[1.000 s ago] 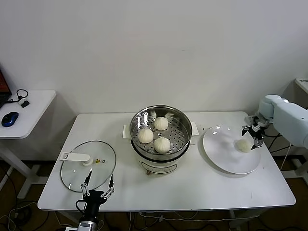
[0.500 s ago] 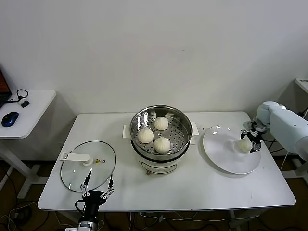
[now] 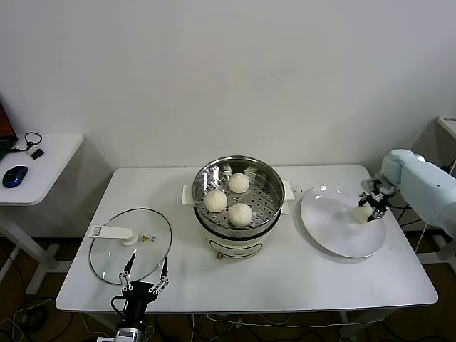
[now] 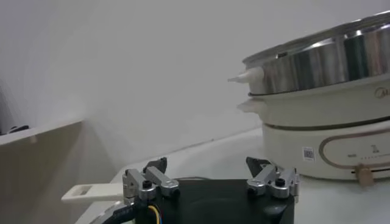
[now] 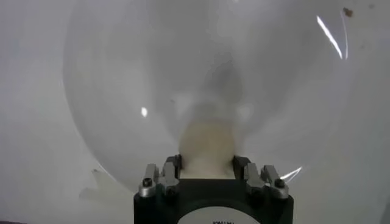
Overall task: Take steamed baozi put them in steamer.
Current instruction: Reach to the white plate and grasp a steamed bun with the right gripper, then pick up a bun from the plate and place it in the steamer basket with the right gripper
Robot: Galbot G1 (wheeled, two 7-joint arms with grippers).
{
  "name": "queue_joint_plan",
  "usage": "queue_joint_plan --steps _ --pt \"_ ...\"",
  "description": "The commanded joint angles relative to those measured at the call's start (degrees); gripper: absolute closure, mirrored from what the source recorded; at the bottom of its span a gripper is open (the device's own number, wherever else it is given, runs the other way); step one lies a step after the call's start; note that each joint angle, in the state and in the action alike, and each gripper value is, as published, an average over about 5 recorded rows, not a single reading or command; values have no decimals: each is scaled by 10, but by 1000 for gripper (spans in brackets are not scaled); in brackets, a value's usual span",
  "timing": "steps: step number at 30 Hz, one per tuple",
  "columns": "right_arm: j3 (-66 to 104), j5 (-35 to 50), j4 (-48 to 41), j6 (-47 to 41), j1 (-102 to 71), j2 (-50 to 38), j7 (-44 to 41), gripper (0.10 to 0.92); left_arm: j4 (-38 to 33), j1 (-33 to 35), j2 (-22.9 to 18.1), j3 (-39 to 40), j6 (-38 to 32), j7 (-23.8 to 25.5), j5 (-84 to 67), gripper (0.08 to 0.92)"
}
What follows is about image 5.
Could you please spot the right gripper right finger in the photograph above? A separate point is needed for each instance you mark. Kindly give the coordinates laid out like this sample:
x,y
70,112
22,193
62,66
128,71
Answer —
x,y
259,179

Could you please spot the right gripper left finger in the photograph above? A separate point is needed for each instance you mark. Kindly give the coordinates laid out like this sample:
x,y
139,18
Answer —
x,y
166,176

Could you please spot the white steamed baozi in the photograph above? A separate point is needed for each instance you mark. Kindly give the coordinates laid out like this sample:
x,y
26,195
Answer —
x,y
207,146

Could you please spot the white round plate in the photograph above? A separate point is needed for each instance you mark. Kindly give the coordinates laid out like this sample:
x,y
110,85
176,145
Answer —
x,y
137,76

